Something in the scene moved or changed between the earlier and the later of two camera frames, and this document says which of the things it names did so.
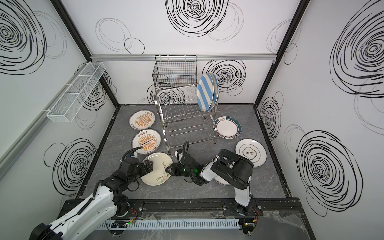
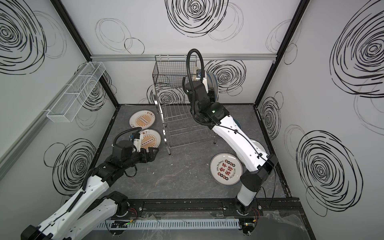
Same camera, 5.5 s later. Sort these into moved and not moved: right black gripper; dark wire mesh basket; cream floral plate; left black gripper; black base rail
Moved: cream floral plate; right black gripper; left black gripper
Not moved: dark wire mesh basket; black base rail
